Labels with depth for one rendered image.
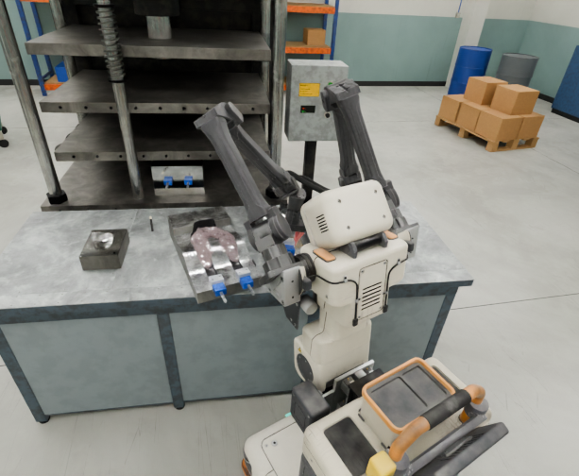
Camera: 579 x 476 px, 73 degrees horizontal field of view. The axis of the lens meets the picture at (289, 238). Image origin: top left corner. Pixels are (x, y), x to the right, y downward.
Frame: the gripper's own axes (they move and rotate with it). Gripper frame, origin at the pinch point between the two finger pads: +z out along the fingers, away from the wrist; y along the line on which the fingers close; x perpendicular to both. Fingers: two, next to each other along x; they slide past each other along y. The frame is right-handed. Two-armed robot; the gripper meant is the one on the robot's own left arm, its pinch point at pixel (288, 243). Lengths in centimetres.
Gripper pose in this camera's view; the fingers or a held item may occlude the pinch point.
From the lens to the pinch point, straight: 155.1
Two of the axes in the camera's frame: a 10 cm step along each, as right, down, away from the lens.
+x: 1.7, 4.4, -8.8
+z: -1.7, 9.0, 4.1
